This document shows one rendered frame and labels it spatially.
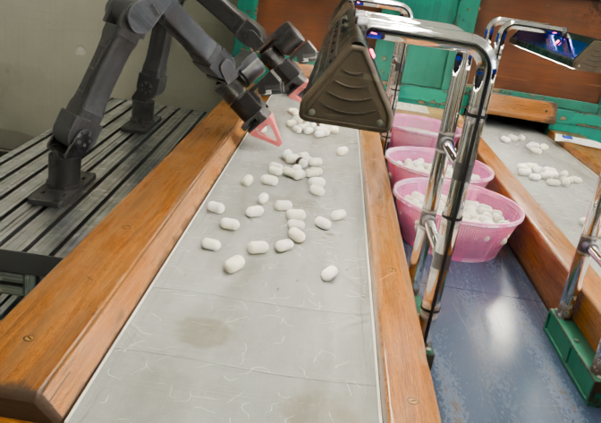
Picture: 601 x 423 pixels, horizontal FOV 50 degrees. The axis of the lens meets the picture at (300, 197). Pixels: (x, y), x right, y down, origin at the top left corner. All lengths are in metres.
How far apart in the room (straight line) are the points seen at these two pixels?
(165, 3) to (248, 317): 0.75
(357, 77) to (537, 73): 1.90
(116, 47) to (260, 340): 0.75
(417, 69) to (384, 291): 1.51
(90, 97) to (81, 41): 1.92
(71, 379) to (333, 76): 0.39
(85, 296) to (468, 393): 0.50
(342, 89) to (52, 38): 2.83
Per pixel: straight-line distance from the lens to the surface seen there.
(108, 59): 1.36
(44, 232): 1.24
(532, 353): 1.05
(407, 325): 0.83
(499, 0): 2.36
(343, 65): 0.55
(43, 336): 0.74
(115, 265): 0.89
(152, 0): 1.37
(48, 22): 3.32
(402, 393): 0.71
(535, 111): 2.37
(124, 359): 0.74
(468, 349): 1.01
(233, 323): 0.82
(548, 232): 1.31
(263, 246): 1.00
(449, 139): 0.93
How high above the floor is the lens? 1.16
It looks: 19 degrees down
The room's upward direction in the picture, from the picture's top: 9 degrees clockwise
